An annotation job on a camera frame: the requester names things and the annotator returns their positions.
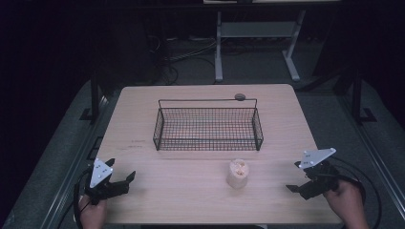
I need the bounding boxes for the person's left hand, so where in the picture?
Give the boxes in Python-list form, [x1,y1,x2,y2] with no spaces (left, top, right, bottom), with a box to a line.
[77,194,108,229]

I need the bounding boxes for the aluminium rail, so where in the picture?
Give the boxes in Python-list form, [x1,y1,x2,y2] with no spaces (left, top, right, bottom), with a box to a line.
[337,94,405,213]
[39,94,111,229]

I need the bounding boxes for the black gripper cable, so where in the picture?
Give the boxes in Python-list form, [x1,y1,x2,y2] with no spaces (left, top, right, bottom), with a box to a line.
[329,156,383,229]
[56,170,94,229]

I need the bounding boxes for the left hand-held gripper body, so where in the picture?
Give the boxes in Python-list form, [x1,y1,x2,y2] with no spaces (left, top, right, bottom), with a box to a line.
[84,157,130,206]

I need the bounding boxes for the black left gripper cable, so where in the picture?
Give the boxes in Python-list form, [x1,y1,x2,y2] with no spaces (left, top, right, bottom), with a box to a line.
[56,170,94,229]

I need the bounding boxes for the white metal desk frame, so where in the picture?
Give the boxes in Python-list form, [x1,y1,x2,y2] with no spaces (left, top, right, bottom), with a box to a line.
[203,0,342,84]

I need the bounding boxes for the black metal post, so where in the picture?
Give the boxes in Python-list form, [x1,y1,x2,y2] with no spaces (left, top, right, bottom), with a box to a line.
[350,65,378,125]
[79,68,101,123]

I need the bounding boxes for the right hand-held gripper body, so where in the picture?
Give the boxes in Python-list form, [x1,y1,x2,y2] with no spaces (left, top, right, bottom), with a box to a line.
[297,147,340,201]

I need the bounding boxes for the grey floor cable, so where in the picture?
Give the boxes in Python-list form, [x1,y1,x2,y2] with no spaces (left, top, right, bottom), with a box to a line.
[168,34,218,64]

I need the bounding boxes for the black floor cable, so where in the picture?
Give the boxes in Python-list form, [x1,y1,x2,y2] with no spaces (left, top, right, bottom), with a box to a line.
[157,61,180,86]

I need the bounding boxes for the black wire basket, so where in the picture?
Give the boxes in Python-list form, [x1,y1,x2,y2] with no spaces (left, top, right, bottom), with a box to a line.
[152,97,265,152]

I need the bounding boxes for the person's right hand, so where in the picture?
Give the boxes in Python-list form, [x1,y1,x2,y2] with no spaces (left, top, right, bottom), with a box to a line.
[323,179,371,229]

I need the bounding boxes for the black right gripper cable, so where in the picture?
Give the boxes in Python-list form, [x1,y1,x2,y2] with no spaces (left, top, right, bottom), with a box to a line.
[329,156,383,229]

